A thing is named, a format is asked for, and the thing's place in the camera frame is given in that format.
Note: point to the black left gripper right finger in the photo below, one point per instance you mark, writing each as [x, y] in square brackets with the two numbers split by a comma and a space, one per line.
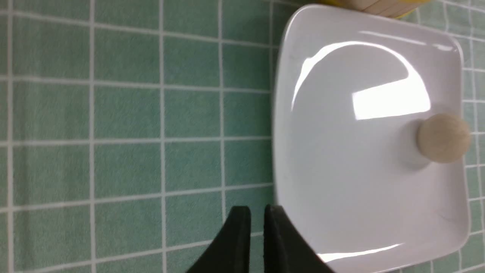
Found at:
[285, 250]

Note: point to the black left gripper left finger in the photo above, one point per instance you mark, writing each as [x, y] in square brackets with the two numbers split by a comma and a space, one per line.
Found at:
[229, 252]

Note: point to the beige steamed bun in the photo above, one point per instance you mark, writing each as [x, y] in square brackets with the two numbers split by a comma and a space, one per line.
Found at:
[443, 138]

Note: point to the white square plate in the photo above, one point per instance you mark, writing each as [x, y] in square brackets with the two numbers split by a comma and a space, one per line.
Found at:
[351, 92]

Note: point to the green checkered tablecloth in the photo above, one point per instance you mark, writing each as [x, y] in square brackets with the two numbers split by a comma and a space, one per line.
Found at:
[129, 128]

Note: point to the yellow rimmed bamboo steamer basket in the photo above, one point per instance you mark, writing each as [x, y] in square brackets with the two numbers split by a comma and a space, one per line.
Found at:
[395, 9]

